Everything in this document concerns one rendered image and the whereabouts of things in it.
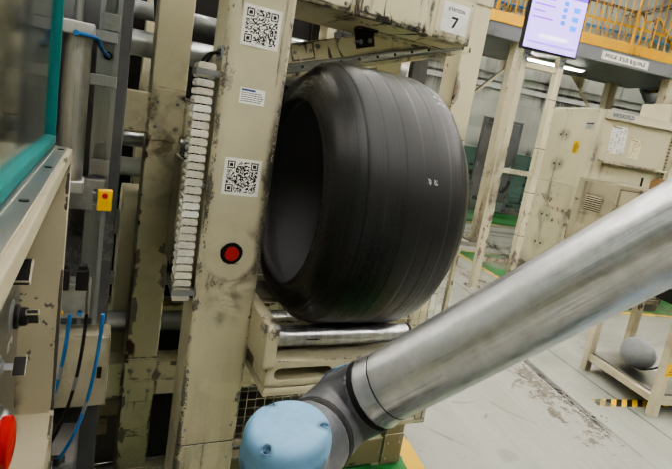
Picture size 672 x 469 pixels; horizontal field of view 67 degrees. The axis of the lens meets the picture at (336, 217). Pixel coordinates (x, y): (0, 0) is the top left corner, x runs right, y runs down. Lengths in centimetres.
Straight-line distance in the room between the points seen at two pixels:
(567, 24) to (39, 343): 510
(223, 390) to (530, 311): 81
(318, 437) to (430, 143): 63
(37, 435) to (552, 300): 65
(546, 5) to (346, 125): 444
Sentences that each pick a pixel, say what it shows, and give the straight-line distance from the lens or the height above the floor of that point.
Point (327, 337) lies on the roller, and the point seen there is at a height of 90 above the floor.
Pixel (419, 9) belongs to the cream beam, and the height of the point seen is 170.
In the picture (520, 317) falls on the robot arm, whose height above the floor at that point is 120.
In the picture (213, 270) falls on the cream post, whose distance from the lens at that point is 107.
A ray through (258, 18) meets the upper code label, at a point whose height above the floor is 153.
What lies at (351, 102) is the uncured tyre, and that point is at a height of 140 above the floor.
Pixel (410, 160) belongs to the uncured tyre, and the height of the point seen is 131.
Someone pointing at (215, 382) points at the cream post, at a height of 77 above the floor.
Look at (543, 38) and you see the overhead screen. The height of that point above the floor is 244.
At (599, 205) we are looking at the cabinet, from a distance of 570.
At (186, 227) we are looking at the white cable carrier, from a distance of 104.
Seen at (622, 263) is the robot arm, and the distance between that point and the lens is 52.
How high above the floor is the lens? 135
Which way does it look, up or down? 10 degrees down
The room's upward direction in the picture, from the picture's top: 10 degrees clockwise
